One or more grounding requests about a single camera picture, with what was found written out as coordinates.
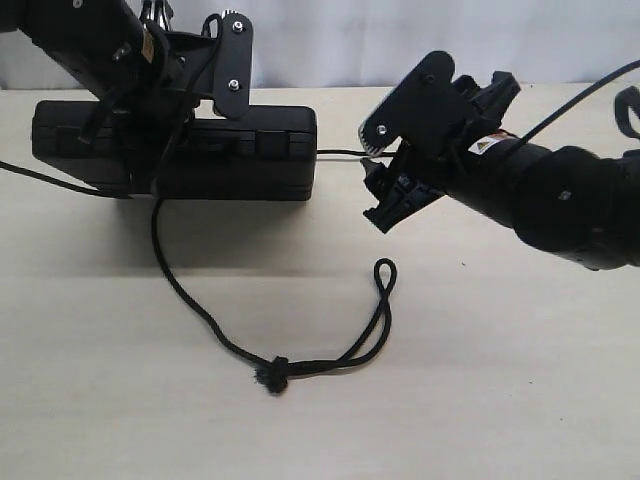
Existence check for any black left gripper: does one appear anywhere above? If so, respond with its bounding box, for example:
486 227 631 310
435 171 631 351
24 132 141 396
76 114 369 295
100 19 220 165

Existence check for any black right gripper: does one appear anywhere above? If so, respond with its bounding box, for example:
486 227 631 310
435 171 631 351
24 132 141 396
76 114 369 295
361 71 519 234

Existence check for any black plastic tool case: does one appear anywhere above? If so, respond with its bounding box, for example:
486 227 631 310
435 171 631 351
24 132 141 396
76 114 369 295
31 100 317 201

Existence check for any black braided rope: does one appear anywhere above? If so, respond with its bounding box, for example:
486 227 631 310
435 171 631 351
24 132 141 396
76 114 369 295
150 148 399 396

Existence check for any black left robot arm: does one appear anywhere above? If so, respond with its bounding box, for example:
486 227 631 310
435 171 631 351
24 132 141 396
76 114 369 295
1 1 224 164

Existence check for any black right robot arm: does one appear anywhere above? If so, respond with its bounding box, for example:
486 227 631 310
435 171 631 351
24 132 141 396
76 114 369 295
358 71 639 271

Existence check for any white backdrop curtain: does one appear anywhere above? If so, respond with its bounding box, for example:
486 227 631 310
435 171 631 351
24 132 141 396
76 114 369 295
0 0 640 91

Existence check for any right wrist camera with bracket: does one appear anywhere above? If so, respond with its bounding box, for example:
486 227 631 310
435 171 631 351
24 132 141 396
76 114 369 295
358 51 475 157

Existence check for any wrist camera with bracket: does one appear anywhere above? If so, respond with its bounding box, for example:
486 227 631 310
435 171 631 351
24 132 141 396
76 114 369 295
358 51 475 157
204 10 254 119

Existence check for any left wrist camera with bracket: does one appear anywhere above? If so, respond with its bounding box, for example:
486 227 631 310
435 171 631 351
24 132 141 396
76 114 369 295
204 10 254 119

